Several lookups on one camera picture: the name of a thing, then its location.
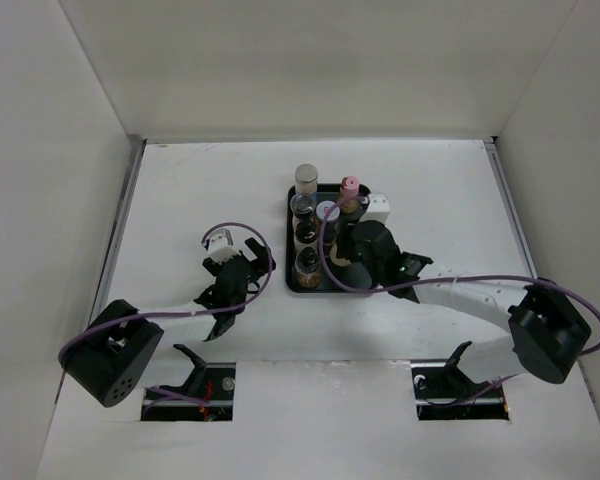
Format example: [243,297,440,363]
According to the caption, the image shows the pink cap spice bottle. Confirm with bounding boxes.
[338,176,360,215]

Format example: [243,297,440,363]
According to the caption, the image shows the black cap spice jar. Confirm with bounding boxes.
[322,223,338,246]

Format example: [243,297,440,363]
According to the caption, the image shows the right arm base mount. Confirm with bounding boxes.
[411,341,509,421]

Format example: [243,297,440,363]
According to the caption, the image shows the white lid sauce jar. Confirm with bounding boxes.
[315,200,340,224]

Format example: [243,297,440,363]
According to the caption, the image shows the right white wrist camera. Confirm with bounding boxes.
[360,193,390,224]

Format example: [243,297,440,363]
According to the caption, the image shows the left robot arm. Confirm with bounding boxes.
[58,229,276,408]

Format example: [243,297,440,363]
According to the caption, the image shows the black lid bottle front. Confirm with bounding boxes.
[294,218,319,255]

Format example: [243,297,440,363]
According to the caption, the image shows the clear top pepper grinder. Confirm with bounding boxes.
[289,193,316,220]

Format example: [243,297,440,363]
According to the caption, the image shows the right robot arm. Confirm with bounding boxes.
[333,220,591,396]

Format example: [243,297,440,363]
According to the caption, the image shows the silver lid grain bottle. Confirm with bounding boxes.
[294,163,318,197]

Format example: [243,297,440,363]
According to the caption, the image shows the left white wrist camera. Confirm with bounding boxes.
[202,228,239,264]

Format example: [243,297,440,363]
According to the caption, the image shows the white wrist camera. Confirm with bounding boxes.
[360,193,390,224]
[202,228,239,264]

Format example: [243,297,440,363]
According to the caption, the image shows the black rectangular tray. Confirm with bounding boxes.
[285,183,347,295]

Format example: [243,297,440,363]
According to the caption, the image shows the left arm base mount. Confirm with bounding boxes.
[140,344,237,422]

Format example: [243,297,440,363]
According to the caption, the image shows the yellow cap spice bottle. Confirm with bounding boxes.
[329,242,351,268]

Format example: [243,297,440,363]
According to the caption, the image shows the black lid bottle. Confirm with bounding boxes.
[295,247,322,289]
[294,218,319,255]

